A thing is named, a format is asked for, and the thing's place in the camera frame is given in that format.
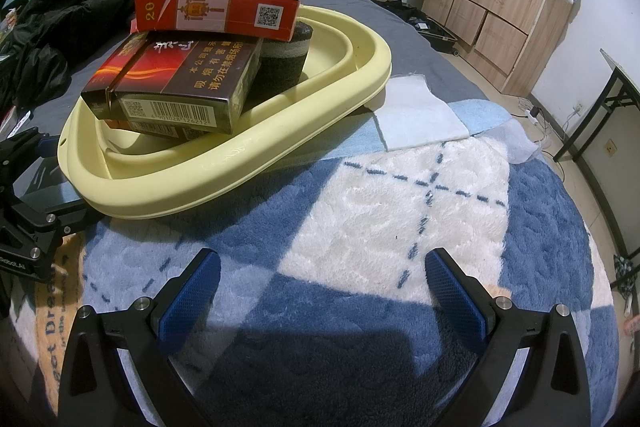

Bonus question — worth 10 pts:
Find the white paper strip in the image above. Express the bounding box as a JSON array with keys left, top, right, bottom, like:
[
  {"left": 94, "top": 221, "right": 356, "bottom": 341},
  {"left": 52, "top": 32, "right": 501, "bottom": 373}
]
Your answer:
[{"left": 9, "top": 108, "right": 32, "bottom": 134}]

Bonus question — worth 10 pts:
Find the pale yellow plastic basin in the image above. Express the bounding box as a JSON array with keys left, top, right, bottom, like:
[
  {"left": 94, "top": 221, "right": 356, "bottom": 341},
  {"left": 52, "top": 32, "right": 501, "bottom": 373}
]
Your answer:
[{"left": 57, "top": 5, "right": 394, "bottom": 222}]

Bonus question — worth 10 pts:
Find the dark red cigarette box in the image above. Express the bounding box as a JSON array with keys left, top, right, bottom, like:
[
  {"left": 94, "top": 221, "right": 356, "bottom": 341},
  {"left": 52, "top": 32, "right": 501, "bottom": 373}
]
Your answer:
[{"left": 81, "top": 32, "right": 265, "bottom": 136}]

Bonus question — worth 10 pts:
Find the blue and white plush blanket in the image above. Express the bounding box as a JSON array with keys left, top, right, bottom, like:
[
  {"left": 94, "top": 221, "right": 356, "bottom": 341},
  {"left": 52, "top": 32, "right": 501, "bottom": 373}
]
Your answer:
[{"left": 0, "top": 99, "right": 632, "bottom": 427}]

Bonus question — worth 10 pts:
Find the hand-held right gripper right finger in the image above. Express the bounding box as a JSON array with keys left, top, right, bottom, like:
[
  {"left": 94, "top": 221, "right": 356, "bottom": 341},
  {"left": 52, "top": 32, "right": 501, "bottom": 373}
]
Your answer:
[{"left": 424, "top": 248, "right": 593, "bottom": 427}]

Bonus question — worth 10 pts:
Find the black case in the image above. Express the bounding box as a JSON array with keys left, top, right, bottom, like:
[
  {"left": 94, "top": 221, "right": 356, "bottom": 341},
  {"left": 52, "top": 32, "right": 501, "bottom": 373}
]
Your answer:
[{"left": 375, "top": 0, "right": 459, "bottom": 54}]

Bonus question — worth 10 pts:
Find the black folding table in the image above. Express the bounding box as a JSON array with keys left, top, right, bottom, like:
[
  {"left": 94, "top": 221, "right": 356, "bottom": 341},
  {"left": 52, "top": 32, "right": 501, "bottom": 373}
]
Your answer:
[{"left": 555, "top": 48, "right": 640, "bottom": 261}]

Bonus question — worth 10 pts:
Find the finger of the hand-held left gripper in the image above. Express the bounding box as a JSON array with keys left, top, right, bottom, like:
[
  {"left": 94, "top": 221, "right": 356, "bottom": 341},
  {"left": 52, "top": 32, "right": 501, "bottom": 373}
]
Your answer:
[
  {"left": 10, "top": 197, "right": 104, "bottom": 241},
  {"left": 0, "top": 127, "right": 66, "bottom": 188}
]

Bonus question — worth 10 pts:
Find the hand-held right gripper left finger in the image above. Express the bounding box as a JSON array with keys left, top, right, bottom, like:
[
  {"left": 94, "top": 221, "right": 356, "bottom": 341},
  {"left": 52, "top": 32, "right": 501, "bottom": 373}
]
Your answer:
[{"left": 59, "top": 248, "right": 223, "bottom": 427}]

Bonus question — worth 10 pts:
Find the power strip with cables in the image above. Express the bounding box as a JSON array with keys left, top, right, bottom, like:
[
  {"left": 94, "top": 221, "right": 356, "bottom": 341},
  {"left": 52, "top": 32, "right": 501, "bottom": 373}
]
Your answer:
[{"left": 520, "top": 109, "right": 571, "bottom": 160}]

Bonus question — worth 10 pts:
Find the black foam cylinder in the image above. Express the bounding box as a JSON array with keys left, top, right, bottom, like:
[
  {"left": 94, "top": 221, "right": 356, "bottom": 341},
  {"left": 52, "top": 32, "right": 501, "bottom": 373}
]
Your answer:
[{"left": 260, "top": 21, "right": 315, "bottom": 90}]

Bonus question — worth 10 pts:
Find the black puffer jacket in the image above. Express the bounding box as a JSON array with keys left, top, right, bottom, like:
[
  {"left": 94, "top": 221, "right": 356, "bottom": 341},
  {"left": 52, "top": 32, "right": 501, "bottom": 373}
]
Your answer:
[{"left": 0, "top": 0, "right": 211, "bottom": 110}]

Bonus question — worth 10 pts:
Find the light blue cloth patch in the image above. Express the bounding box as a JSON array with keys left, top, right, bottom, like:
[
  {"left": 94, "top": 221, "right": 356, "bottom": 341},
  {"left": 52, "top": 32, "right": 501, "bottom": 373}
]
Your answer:
[{"left": 371, "top": 74, "right": 471, "bottom": 153}]

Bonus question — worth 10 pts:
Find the dark clothes pile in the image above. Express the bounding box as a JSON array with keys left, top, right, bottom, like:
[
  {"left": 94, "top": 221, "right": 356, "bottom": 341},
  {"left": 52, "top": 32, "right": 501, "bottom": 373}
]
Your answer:
[{"left": 614, "top": 253, "right": 640, "bottom": 296}]

